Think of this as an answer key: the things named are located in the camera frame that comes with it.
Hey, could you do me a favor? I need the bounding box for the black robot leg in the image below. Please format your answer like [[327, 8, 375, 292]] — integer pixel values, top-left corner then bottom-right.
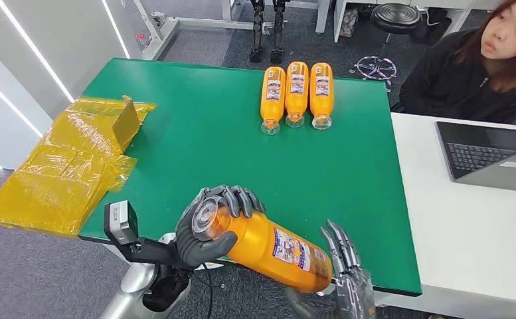
[[248, 0, 266, 64], [269, 0, 291, 65]]

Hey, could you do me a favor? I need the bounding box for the patterned bag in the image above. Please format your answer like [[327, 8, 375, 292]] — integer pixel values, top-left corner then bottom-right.
[[339, 8, 359, 39]]

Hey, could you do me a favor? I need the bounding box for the white metal gantry frame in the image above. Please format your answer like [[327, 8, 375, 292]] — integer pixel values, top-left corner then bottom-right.
[[131, 0, 276, 61]]

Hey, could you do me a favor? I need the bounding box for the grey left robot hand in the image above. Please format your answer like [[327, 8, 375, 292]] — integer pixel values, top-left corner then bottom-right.
[[174, 184, 266, 270]]

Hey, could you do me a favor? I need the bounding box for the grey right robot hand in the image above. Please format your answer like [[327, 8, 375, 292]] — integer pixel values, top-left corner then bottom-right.
[[283, 219, 378, 319]]

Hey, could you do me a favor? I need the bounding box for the orange juice bottle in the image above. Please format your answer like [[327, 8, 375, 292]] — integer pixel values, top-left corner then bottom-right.
[[309, 62, 335, 131], [260, 66, 287, 136], [191, 196, 334, 294], [284, 60, 310, 128]]

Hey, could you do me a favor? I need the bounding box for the black round stool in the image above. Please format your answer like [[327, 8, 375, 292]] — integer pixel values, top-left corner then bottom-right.
[[353, 3, 422, 92]]

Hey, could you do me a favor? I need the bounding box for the white background desk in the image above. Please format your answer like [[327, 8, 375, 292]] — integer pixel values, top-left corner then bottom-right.
[[315, 0, 503, 44]]

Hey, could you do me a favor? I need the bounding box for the green table mat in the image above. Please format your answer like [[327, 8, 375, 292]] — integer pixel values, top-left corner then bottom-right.
[[77, 57, 422, 297]]

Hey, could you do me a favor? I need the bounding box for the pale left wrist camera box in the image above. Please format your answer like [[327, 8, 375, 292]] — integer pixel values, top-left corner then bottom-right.
[[104, 199, 139, 247]]

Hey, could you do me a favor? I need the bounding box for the person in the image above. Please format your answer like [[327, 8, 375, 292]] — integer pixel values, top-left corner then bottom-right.
[[390, 0, 516, 127]]

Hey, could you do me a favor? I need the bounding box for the yellow film wrapped cardboard box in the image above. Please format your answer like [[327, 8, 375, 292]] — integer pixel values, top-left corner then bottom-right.
[[0, 94, 158, 237]]

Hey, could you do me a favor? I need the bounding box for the dark grey laptop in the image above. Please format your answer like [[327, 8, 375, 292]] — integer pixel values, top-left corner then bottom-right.
[[434, 120, 516, 194]]

